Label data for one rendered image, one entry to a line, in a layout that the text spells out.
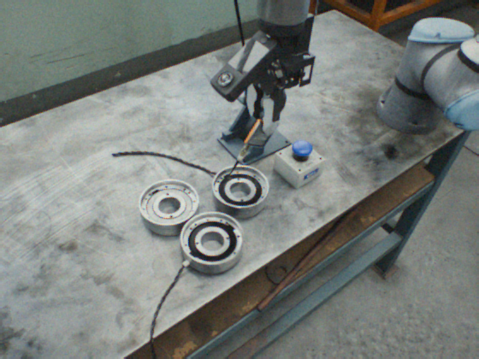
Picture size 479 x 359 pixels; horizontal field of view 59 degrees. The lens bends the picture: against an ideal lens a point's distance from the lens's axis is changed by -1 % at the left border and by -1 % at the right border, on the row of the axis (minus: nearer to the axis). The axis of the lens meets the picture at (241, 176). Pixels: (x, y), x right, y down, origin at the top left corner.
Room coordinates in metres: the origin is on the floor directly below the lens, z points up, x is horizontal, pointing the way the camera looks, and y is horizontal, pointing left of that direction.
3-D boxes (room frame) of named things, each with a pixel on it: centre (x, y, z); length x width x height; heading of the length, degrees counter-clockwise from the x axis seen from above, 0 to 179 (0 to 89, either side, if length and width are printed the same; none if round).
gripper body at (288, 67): (0.60, -0.05, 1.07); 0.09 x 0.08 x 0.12; 128
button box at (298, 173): (0.61, -0.12, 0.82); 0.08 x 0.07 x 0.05; 130
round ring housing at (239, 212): (0.52, 0.00, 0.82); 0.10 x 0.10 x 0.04
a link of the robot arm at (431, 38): (0.82, -0.39, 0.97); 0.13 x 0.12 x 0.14; 14
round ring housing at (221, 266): (0.40, 0.04, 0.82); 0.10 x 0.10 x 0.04
